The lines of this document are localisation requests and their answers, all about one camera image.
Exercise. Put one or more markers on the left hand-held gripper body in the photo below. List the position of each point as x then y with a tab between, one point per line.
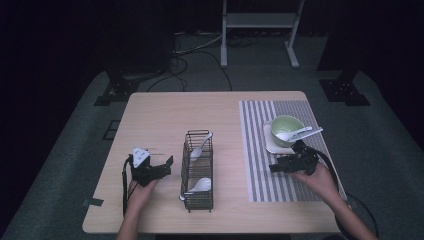
143	170

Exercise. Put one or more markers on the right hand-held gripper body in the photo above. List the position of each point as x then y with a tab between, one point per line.
298	162

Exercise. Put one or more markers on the white ceramic spoon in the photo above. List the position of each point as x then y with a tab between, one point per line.
203	184
195	154
283	135
313	132

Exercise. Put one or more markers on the green bowl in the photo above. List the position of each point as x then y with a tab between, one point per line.
283	125

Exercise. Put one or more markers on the person's left hand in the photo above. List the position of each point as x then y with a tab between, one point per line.
141	195

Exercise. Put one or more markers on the person's right hand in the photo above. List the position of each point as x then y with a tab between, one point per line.
320	183

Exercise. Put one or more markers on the white square plate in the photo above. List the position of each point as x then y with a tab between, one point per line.
271	146

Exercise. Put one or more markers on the striped woven placemat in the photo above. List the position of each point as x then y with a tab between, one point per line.
260	150

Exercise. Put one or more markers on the dark tape strip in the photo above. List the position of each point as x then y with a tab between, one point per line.
95	202

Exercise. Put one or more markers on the black stand base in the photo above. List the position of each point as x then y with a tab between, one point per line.
120	86
343	91

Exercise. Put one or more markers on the white metal stand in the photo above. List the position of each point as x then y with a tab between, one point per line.
260	20

